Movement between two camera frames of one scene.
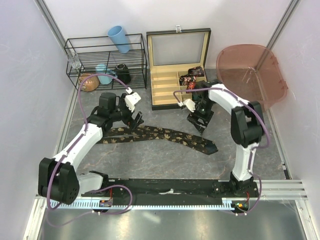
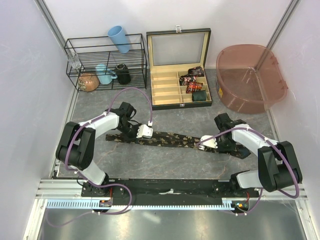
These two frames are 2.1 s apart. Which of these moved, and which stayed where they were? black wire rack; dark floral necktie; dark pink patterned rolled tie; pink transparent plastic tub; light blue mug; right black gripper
Moved: dark floral necktie; right black gripper
Stayed: light blue mug; dark pink patterned rolled tie; pink transparent plastic tub; black wire rack
